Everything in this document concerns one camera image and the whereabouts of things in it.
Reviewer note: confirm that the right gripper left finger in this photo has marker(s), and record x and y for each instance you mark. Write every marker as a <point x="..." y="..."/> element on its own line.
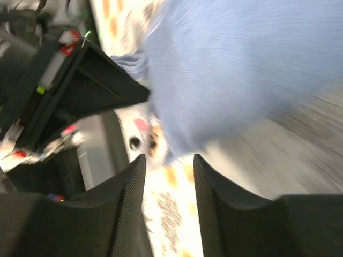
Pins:
<point x="103" y="221"/>

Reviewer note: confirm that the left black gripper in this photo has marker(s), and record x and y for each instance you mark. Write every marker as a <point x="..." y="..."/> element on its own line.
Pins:
<point x="48" y="81"/>

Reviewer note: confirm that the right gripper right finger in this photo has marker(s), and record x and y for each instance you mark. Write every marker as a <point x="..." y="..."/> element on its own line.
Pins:
<point x="236" y="222"/>

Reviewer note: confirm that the blue towel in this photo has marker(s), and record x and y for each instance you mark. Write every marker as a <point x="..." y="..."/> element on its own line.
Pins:
<point x="215" y="67"/>

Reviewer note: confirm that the floral table mat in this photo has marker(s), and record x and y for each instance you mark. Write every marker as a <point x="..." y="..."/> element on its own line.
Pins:
<point x="300" y="154"/>

